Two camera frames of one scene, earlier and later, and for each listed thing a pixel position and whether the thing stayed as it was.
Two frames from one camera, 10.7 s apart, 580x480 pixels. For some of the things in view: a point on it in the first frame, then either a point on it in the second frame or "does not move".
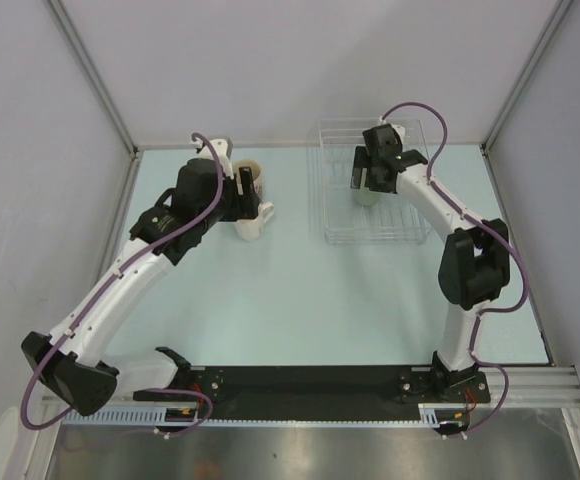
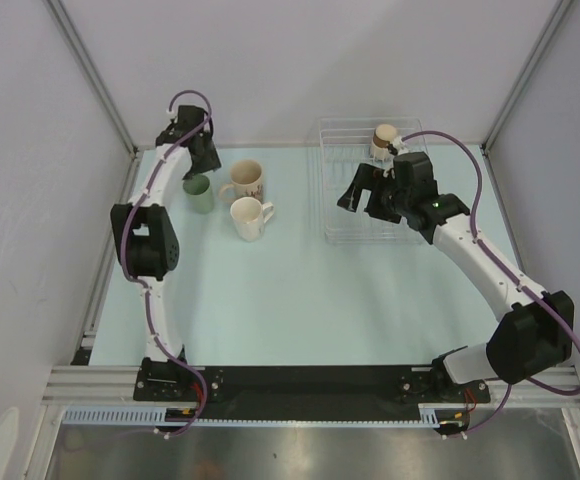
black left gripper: [244, 206] to [211, 161]
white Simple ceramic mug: [251, 229] does not move
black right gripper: [362, 160] to [366, 178]
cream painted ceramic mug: [255, 171] does not move
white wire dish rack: [394, 220] does not move
